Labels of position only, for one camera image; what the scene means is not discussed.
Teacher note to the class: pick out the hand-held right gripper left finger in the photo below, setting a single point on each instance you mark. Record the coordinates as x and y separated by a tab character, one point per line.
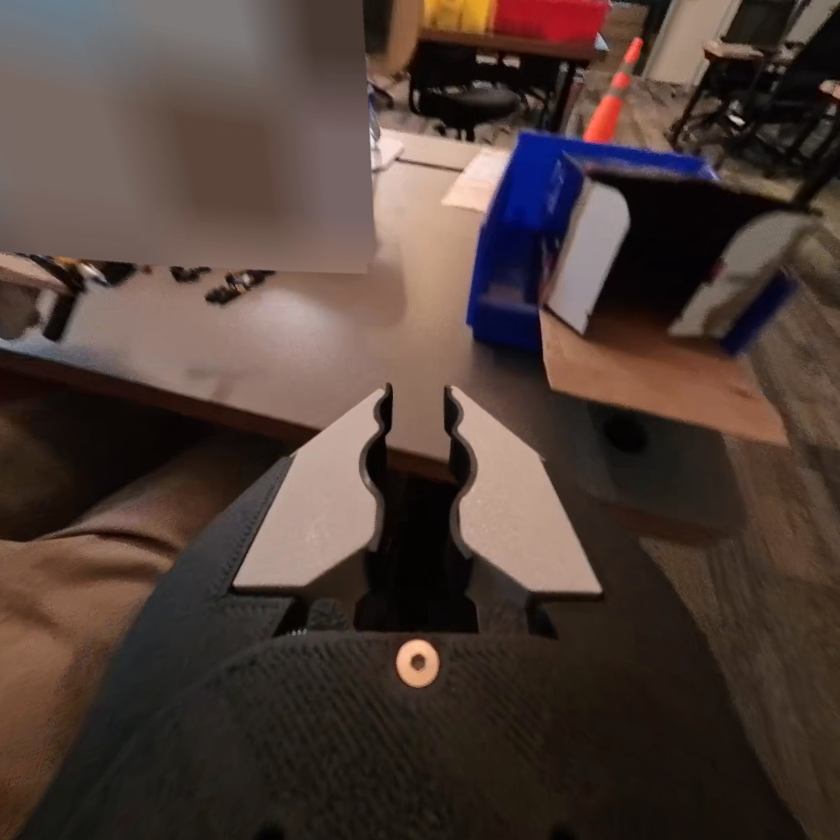
315	518

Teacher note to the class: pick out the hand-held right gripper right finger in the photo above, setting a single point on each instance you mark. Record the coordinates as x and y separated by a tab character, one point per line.
518	525

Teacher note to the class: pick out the pile of small lego pins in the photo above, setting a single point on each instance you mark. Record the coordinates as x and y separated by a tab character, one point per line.
229	285

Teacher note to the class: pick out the blue lego box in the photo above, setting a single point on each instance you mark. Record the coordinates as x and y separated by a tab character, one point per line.
518	249

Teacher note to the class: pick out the brown cardboard sheet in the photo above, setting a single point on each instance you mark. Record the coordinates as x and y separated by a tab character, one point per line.
656	380

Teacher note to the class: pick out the person's brown trouser leg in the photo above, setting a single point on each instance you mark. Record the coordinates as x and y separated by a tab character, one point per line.
98	623

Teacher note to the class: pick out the paper sheet on desk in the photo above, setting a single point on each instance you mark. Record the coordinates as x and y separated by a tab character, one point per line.
476	180

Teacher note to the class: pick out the black round stool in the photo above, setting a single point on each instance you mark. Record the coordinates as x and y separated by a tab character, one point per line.
469	102

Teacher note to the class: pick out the orange traffic cone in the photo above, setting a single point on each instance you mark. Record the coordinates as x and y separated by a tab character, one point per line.
610	105

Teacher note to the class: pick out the dark wooden side table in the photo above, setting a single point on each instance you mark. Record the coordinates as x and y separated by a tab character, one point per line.
512	46

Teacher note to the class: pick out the dark chair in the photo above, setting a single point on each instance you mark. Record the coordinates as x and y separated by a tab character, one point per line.
761	79

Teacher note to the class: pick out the red storage bin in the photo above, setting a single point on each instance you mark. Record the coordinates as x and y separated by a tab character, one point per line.
551	16

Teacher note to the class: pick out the yellow storage bin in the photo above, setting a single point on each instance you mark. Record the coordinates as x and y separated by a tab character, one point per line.
456	13

